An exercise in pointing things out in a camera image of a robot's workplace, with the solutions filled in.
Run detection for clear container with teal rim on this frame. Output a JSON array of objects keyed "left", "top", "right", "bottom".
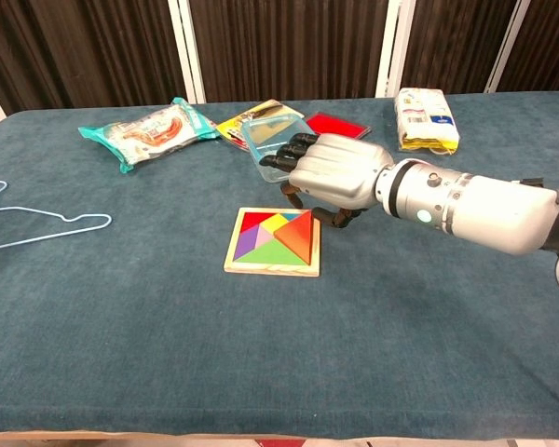
[{"left": 239, "top": 115, "right": 318, "bottom": 184}]

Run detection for wooden tangram tray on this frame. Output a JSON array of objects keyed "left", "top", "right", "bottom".
[{"left": 223, "top": 207, "right": 322, "bottom": 278}]

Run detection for red ink pad case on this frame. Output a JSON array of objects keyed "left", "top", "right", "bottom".
[{"left": 305, "top": 111, "right": 372, "bottom": 141}]

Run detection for white and yellow tissue pack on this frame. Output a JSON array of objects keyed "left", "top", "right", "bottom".
[{"left": 394, "top": 87, "right": 461, "bottom": 156}]

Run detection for brown slatted partition panel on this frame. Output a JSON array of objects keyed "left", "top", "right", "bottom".
[
  {"left": 188, "top": 0, "right": 389, "bottom": 104},
  {"left": 0, "top": 0, "right": 187, "bottom": 115},
  {"left": 498, "top": 0, "right": 559, "bottom": 94},
  {"left": 402, "top": 0, "right": 518, "bottom": 97}
]

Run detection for purple tangram parallelogram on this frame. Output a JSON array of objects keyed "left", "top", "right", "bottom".
[{"left": 234, "top": 226, "right": 262, "bottom": 261}]

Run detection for pink tangram triangle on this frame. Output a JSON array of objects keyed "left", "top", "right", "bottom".
[{"left": 254, "top": 227, "right": 276, "bottom": 251}]

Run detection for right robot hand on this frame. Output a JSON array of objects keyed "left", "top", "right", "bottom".
[{"left": 258, "top": 132, "right": 396, "bottom": 229}]

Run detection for red tangram piece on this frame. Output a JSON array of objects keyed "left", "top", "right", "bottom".
[{"left": 239, "top": 211, "right": 276, "bottom": 234}]

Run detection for teal tablecloth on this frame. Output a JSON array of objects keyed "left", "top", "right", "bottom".
[{"left": 0, "top": 91, "right": 559, "bottom": 441}]

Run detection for yellow tangram piece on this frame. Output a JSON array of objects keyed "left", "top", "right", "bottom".
[{"left": 259, "top": 212, "right": 295, "bottom": 236}]

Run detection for teal snack bag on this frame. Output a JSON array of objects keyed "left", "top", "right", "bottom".
[{"left": 77, "top": 96, "right": 222, "bottom": 174}]

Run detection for orange triangle puzzle piece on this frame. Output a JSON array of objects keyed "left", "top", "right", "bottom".
[{"left": 273, "top": 209, "right": 315, "bottom": 266}]

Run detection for green tangram triangle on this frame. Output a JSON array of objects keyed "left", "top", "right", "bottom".
[{"left": 235, "top": 237, "right": 308, "bottom": 266}]

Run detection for light blue wire hanger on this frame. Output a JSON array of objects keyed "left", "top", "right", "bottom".
[{"left": 0, "top": 180, "right": 113, "bottom": 254}]

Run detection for yellow razor blister pack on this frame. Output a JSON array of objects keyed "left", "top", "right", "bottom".
[{"left": 215, "top": 98, "right": 305, "bottom": 153}]

